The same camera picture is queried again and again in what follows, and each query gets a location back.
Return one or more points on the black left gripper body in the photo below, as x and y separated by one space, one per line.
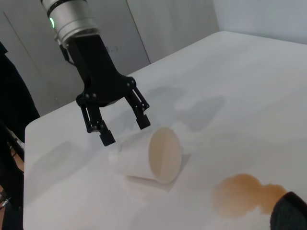
98 72

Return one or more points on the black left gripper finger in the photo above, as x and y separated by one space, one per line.
106 139
144 121

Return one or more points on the brown water stain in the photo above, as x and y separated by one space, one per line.
239 194

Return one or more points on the translucent plastic cup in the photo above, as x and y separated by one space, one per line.
144 158

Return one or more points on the dark robot torso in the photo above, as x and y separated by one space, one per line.
12 107

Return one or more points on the dark blue rag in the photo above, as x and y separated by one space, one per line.
290 213

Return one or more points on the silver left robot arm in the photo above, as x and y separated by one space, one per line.
72 19

